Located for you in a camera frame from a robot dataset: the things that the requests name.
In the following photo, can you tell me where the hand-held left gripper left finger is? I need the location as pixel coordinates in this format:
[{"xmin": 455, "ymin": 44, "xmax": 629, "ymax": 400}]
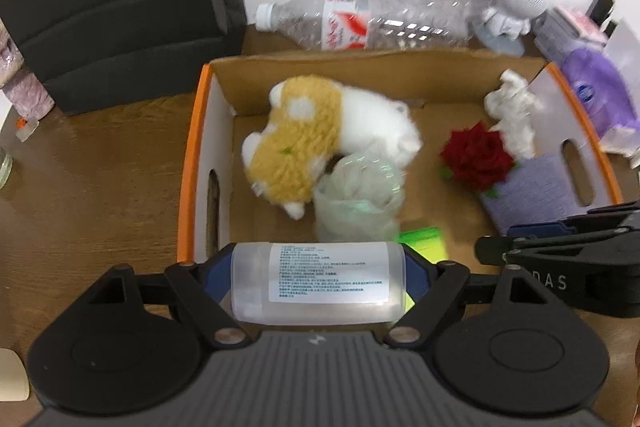
[{"xmin": 87, "ymin": 246, "xmax": 258, "ymax": 350}]

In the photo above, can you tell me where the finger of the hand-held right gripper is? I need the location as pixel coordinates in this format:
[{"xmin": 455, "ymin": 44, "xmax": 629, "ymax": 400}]
[
  {"xmin": 474, "ymin": 229, "xmax": 633, "ymax": 267},
  {"xmin": 506, "ymin": 202, "xmax": 640, "ymax": 239}
]

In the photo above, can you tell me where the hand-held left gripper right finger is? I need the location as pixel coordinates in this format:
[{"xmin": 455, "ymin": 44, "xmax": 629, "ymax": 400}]
[{"xmin": 385, "ymin": 247, "xmax": 507, "ymax": 349}]

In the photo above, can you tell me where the green packet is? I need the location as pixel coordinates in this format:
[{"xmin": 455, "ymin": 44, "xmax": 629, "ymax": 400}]
[{"xmin": 397, "ymin": 227, "xmax": 447, "ymax": 264}]

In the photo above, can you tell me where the grey purple cloth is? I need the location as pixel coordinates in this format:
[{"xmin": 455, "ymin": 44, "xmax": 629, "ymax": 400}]
[{"xmin": 480, "ymin": 152, "xmax": 583, "ymax": 235}]

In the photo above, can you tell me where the red rose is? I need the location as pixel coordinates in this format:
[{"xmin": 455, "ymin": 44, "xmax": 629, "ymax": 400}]
[{"xmin": 439, "ymin": 122, "xmax": 523, "ymax": 200}]

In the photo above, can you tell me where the translucent white bottle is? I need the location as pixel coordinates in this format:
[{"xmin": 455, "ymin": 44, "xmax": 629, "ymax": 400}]
[{"xmin": 230, "ymin": 241, "xmax": 408, "ymax": 325}]

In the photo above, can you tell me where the orange-rimmed cardboard box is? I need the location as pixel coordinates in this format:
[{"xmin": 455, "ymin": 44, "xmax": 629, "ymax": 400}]
[{"xmin": 176, "ymin": 49, "xmax": 623, "ymax": 263}]

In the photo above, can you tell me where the crumpled white tissue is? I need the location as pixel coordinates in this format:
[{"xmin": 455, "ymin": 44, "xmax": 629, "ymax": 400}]
[{"xmin": 483, "ymin": 69, "xmax": 545, "ymax": 158}]

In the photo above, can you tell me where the purple tissue pack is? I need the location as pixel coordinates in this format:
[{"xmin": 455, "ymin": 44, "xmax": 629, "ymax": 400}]
[{"xmin": 557, "ymin": 19, "xmax": 640, "ymax": 155}]

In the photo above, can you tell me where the yellow and white plush dog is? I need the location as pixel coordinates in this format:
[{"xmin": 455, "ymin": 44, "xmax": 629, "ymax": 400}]
[{"xmin": 241, "ymin": 75, "xmax": 423, "ymax": 221}]

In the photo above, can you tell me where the pink printed box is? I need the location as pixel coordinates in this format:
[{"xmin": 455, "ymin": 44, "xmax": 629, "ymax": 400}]
[{"xmin": 535, "ymin": 6, "xmax": 608, "ymax": 62}]

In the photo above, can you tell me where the tall black object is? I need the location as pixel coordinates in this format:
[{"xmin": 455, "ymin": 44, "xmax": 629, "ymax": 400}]
[{"xmin": 585, "ymin": 0, "xmax": 618, "ymax": 38}]

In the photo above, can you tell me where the cream rounded object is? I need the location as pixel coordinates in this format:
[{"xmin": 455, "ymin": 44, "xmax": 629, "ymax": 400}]
[{"xmin": 0, "ymin": 348, "xmax": 31, "ymax": 403}]

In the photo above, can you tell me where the small orange-capped object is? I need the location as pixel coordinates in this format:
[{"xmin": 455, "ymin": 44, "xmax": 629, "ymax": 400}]
[{"xmin": 14, "ymin": 117, "xmax": 37, "ymax": 142}]

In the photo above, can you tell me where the pink mottled vase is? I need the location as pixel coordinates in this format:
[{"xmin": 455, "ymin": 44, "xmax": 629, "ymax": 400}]
[{"xmin": 0, "ymin": 19, "xmax": 56, "ymax": 118}]

